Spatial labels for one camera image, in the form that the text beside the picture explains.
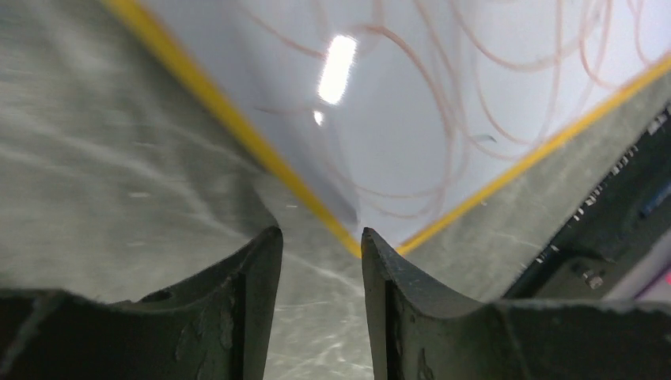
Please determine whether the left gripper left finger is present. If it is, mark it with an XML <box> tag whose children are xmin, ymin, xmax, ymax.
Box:
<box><xmin>1</xmin><ymin>226</ymin><xmax>283</xmax><ymax>379</ymax></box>

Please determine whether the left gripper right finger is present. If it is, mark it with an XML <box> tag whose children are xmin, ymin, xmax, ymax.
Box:
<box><xmin>361</xmin><ymin>228</ymin><xmax>670</xmax><ymax>379</ymax></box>

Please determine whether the yellow framed whiteboard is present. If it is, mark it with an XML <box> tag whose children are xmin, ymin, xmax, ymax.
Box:
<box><xmin>107</xmin><ymin>1</ymin><xmax>670</xmax><ymax>254</ymax></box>

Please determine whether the black aluminium base frame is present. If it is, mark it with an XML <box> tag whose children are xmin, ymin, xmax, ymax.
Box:
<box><xmin>504</xmin><ymin>103</ymin><xmax>670</xmax><ymax>299</ymax></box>

